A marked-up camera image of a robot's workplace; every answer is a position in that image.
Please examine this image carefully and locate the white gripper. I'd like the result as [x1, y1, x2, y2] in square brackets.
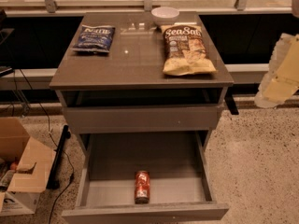
[254, 33, 299, 108]

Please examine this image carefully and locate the red coke can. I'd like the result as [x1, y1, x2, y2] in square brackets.
[135, 171, 150, 204]

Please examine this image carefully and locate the closed grey top drawer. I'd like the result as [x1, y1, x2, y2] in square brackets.
[63, 105, 223, 134]

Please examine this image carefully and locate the grey drawer cabinet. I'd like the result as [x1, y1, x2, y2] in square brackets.
[49, 11, 235, 224]

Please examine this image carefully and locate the open grey middle drawer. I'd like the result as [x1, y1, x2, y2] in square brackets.
[63, 132, 228, 224]

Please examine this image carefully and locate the yellow brown SeaSalt chip bag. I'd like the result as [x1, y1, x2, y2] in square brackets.
[161, 24, 217, 76]

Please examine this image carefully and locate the white bowl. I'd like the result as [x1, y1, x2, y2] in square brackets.
[151, 7, 179, 26]

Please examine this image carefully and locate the blue Kettle chip bag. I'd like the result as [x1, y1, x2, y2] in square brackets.
[73, 25, 115, 53]

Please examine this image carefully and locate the black bar on floor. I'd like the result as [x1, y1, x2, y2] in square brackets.
[47, 125, 71, 189]

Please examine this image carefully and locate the open cardboard box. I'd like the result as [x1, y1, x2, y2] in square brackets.
[0, 118, 55, 217]

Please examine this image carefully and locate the black cable on floor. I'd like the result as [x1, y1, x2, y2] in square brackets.
[12, 68, 76, 224]

